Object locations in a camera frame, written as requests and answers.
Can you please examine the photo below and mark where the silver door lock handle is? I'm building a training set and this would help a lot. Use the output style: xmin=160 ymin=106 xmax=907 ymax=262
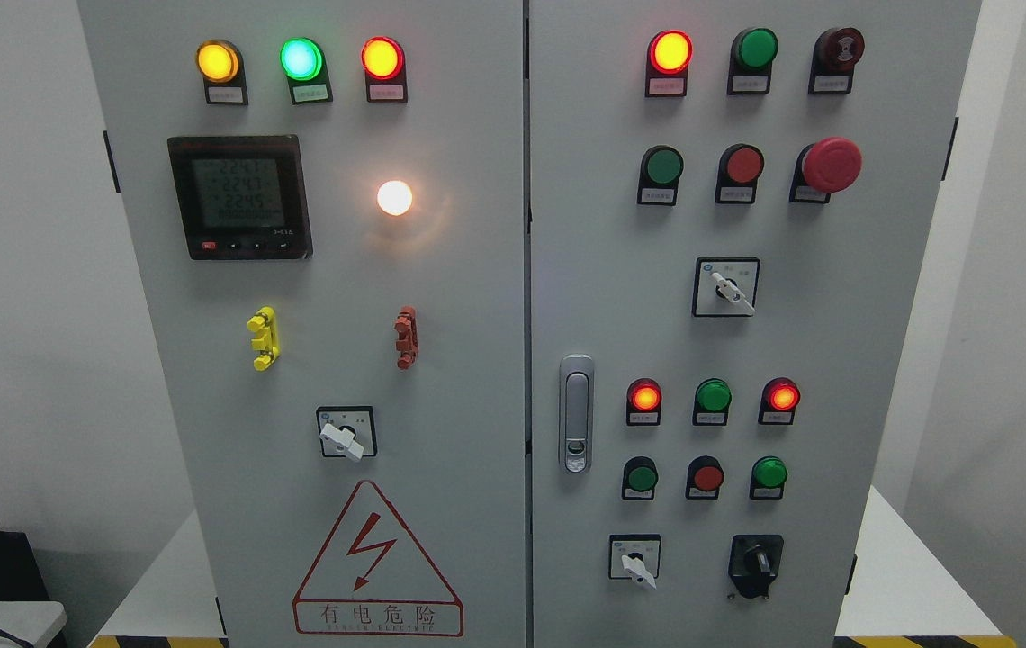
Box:
xmin=558 ymin=355 xmax=594 ymax=474

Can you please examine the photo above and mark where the grey cabinet door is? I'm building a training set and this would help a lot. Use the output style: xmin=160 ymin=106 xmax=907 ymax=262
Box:
xmin=528 ymin=1 xmax=981 ymax=647
xmin=78 ymin=1 xmax=527 ymax=647

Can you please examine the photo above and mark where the red danger warning sticker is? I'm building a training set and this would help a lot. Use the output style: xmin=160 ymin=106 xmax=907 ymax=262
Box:
xmin=293 ymin=480 xmax=466 ymax=637

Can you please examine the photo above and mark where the green push button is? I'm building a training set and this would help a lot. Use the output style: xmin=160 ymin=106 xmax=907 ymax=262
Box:
xmin=621 ymin=455 xmax=660 ymax=500
xmin=636 ymin=145 xmax=683 ymax=206
xmin=749 ymin=455 xmax=789 ymax=500

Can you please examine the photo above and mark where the red emergency stop button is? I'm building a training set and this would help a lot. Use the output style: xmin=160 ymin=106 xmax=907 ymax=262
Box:
xmin=789 ymin=137 xmax=863 ymax=204

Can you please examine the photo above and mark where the white rotary switch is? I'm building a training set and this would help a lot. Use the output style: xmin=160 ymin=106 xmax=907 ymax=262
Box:
xmin=690 ymin=257 xmax=761 ymax=319
xmin=608 ymin=534 xmax=662 ymax=590

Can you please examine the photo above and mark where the dark red buzzer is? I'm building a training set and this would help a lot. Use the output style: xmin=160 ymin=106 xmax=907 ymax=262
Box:
xmin=808 ymin=26 xmax=864 ymax=95

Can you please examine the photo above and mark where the red lit indicator light left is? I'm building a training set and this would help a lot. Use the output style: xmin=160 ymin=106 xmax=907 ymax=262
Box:
xmin=361 ymin=36 xmax=409 ymax=103

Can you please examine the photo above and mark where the green push button lower right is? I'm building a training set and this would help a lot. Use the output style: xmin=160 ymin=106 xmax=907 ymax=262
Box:
xmin=749 ymin=455 xmax=789 ymax=500

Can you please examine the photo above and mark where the green indicator top right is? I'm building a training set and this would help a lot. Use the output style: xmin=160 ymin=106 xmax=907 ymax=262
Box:
xmin=726 ymin=26 xmax=779 ymax=95

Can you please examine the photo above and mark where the red lit indicator top right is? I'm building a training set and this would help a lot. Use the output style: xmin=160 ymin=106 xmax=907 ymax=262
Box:
xmin=644 ymin=30 xmax=693 ymax=98

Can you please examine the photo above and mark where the green lit indicator light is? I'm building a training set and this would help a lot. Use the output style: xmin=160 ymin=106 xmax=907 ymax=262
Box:
xmin=279 ymin=37 xmax=333 ymax=105

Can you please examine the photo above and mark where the grey left cabinet door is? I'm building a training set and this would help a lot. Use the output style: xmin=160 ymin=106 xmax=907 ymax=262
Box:
xmin=78 ymin=1 xmax=527 ymax=647

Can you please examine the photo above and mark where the small clear lamp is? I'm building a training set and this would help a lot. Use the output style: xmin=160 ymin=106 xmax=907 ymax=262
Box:
xmin=376 ymin=180 xmax=415 ymax=217

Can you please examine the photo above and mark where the white box lower left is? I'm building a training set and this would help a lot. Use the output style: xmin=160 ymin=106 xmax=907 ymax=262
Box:
xmin=0 ymin=600 xmax=68 ymax=647

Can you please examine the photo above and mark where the red lit indicator lower right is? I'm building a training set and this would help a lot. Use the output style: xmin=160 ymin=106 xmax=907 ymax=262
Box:
xmin=757 ymin=377 xmax=800 ymax=426

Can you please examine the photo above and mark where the green push button upper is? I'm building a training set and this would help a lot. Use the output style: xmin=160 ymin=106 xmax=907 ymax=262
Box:
xmin=636 ymin=145 xmax=683 ymax=206

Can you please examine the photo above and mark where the red push button upper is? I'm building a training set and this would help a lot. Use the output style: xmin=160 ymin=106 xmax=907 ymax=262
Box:
xmin=715 ymin=143 xmax=765 ymax=204

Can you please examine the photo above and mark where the red push button lower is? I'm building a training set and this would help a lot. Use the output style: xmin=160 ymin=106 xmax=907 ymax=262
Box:
xmin=685 ymin=455 xmax=725 ymax=500

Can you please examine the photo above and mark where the white rotary switch door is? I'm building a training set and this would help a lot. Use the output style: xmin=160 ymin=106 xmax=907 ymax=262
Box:
xmin=316 ymin=405 xmax=378 ymax=461

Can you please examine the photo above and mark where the white rotary switch bottom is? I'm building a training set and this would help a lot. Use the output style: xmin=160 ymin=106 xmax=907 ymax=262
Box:
xmin=608 ymin=534 xmax=662 ymax=590

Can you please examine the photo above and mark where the red lit indicator lower left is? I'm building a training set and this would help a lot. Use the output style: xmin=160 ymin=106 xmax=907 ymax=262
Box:
xmin=625 ymin=378 xmax=662 ymax=426

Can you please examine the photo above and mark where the green push button lower left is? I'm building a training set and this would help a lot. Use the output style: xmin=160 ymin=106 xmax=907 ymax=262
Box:
xmin=621 ymin=455 xmax=660 ymax=500

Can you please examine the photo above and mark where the black rotary switch bottom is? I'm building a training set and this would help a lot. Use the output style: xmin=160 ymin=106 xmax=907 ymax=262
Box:
xmin=728 ymin=534 xmax=784 ymax=599

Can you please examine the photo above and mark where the grey right cabinet door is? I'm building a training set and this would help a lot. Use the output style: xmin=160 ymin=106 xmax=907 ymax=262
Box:
xmin=528 ymin=1 xmax=981 ymax=647

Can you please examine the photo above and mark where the black digital power meter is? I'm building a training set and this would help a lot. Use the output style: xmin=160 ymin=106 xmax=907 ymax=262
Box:
xmin=167 ymin=134 xmax=312 ymax=261

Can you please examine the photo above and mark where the red terminal clip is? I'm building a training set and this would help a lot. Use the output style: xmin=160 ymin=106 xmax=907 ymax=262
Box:
xmin=393 ymin=306 xmax=419 ymax=372

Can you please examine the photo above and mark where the yellow terminal clip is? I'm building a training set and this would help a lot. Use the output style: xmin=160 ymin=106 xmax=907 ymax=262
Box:
xmin=247 ymin=306 xmax=280 ymax=372

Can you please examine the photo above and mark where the red push button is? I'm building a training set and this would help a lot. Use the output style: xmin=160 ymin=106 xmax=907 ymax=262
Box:
xmin=715 ymin=143 xmax=765 ymax=204
xmin=685 ymin=455 xmax=725 ymax=500

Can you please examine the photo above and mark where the yellow indicator light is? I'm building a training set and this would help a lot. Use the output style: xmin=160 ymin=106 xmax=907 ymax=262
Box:
xmin=195 ymin=40 xmax=248 ymax=106

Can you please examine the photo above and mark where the green indicator lower middle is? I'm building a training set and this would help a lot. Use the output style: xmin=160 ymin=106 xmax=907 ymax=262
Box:
xmin=690 ymin=377 xmax=733 ymax=427

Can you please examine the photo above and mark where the white rotary switch upper right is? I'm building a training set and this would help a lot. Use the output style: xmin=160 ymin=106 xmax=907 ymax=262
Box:
xmin=690 ymin=257 xmax=761 ymax=319

